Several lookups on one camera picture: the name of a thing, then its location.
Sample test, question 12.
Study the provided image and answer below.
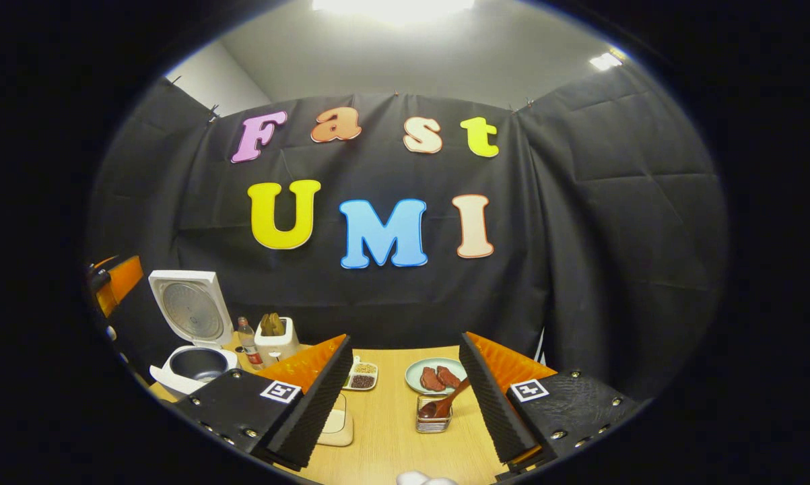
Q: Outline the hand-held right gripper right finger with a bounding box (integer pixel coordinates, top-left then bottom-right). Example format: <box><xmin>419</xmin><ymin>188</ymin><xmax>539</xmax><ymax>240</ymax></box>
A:
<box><xmin>459</xmin><ymin>331</ymin><xmax>648</xmax><ymax>480</ymax></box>

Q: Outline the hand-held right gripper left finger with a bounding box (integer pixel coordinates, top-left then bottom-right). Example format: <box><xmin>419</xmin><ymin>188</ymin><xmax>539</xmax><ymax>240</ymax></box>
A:
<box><xmin>172</xmin><ymin>333</ymin><xmax>353</xmax><ymax>472</ymax></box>

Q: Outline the clear rice container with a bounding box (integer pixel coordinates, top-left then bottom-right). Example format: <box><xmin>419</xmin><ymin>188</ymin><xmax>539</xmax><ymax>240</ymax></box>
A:
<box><xmin>317</xmin><ymin>393</ymin><xmax>355</xmax><ymax>447</ymax></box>

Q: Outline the brown wooden spoon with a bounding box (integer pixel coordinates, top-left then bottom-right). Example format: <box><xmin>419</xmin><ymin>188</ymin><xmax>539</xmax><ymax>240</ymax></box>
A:
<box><xmin>419</xmin><ymin>377</ymin><xmax>471</xmax><ymax>420</ymax></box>

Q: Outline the white rice cooker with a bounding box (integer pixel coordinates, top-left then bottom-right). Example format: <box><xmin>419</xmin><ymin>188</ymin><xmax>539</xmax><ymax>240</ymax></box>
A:
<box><xmin>149</xmin><ymin>269</ymin><xmax>241</xmax><ymax>397</ymax></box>

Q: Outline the metal wire chopstick holder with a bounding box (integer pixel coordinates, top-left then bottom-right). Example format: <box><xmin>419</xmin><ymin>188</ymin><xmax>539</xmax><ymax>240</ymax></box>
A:
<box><xmin>416</xmin><ymin>394</ymin><xmax>453</xmax><ymax>434</ymax></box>

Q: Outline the white divided grain dish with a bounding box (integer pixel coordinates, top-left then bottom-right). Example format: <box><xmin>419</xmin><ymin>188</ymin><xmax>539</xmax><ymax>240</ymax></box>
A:
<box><xmin>343</xmin><ymin>356</ymin><xmax>379</xmax><ymax>391</ymax></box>

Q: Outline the white toaster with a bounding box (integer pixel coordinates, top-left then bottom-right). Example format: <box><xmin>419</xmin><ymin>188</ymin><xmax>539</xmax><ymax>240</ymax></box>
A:
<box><xmin>255</xmin><ymin>317</ymin><xmax>302</xmax><ymax>368</ymax></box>

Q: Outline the pale green plate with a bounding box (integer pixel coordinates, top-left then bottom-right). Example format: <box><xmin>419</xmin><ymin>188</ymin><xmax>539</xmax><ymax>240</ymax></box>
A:
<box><xmin>405</xmin><ymin>357</ymin><xmax>470</xmax><ymax>396</ymax></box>

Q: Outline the clear plastic water bottle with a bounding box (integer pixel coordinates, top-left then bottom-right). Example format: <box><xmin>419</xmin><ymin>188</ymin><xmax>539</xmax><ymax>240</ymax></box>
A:
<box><xmin>236</xmin><ymin>317</ymin><xmax>265</xmax><ymax>371</ymax></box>

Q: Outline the black backdrop cloth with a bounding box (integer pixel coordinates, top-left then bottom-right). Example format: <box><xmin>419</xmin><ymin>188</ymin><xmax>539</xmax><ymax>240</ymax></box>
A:
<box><xmin>87</xmin><ymin>64</ymin><xmax>729</xmax><ymax>401</ymax></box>

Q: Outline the small ceiling light panel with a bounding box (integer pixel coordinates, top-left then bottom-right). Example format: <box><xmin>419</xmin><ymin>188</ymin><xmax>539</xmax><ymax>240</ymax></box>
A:
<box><xmin>588</xmin><ymin>49</ymin><xmax>626</xmax><ymax>72</ymax></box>

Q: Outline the large ceiling light panel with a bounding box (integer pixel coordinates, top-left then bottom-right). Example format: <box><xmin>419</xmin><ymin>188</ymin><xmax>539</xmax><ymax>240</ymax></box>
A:
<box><xmin>312</xmin><ymin>0</ymin><xmax>476</xmax><ymax>22</ymax></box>

